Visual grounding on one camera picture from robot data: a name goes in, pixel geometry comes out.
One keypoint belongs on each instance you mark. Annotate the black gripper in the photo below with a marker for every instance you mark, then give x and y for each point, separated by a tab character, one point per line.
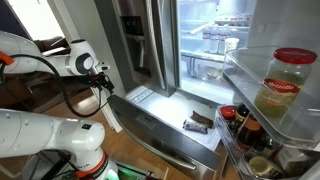
101	81

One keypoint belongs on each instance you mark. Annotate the white blue food pack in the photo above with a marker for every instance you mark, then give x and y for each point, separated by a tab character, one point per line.
191	126

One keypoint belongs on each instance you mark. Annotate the red burrito food pack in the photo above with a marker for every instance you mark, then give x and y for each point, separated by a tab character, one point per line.
202	119

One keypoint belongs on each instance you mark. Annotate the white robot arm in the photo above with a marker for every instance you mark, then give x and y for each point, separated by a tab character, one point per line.
26	133

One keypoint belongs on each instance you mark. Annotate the stainless steel fridge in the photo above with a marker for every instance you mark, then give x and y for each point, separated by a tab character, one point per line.
157	44

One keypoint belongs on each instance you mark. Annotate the brown leather couch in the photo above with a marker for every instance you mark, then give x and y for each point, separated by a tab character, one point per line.
54	46

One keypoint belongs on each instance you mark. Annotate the open freezer drawer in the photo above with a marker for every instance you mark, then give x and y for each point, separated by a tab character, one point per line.
156	123

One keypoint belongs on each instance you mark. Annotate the water bottle left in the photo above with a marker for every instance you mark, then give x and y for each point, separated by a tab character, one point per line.
206	35

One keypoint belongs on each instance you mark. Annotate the water bottle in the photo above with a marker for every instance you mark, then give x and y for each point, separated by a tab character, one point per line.
206	35
223	35
214	39

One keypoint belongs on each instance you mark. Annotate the water bottle middle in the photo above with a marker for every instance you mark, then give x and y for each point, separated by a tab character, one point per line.
214	39

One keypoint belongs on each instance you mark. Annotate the red cap sauce bottle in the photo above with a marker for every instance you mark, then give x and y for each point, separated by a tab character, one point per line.
228	113

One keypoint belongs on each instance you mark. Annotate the water bottle right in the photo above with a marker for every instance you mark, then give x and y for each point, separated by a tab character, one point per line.
223	35

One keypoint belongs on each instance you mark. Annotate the white paper cup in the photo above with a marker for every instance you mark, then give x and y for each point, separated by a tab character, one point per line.
231	44

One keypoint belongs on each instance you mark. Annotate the dark soy sauce bottle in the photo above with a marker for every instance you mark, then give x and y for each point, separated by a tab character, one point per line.
240	115

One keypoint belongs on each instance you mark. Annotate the orange cap dark bottle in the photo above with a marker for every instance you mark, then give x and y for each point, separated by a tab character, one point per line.
248	133

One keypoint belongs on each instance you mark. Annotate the clear lower door bin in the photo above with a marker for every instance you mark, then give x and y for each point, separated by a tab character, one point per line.
246	153

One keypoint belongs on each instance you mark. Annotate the clear door bin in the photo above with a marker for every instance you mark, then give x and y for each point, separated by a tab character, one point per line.
246	68
246	153

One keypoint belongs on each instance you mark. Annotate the yellow lid jar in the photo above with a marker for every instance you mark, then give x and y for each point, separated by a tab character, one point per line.
264	168

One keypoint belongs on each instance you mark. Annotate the clear upper door bin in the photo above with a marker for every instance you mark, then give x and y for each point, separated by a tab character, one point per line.
246	68

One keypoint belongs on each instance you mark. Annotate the pesto jar red lid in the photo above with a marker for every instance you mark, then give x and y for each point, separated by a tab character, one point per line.
285	76

